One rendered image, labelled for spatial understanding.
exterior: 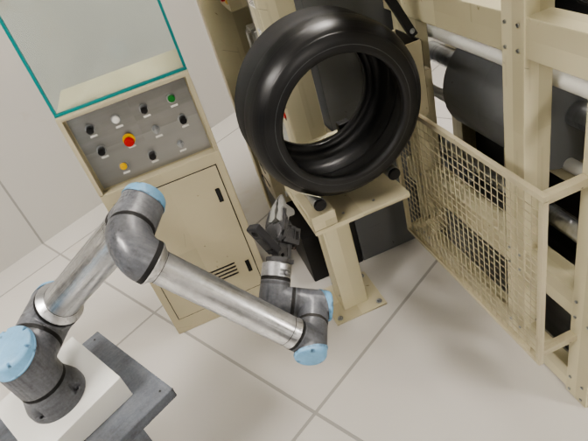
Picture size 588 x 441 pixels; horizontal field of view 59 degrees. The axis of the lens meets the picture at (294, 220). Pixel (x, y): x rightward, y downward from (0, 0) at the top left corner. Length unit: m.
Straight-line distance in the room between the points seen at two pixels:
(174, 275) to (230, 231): 1.27
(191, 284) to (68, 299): 0.49
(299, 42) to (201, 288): 0.73
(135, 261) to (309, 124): 1.01
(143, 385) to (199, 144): 1.06
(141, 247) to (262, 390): 1.33
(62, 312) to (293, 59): 1.01
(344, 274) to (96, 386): 1.20
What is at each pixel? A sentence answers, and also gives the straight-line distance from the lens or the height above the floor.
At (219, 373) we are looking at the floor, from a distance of 2.59.
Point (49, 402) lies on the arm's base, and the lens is 1.81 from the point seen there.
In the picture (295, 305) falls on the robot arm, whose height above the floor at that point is 0.83.
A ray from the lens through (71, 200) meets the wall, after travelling 4.33.
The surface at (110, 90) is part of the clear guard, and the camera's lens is 2.23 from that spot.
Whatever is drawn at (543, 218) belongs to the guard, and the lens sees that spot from 1.53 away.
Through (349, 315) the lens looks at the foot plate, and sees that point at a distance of 2.58.
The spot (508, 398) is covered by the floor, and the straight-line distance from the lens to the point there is 2.27.
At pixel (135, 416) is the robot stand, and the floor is 0.60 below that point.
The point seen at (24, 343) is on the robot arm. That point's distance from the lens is 1.71.
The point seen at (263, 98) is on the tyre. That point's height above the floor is 1.33.
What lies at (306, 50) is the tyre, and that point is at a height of 1.42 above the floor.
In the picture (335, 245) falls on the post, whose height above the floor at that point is 0.41.
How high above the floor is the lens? 1.88
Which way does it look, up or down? 35 degrees down
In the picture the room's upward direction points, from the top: 18 degrees counter-clockwise
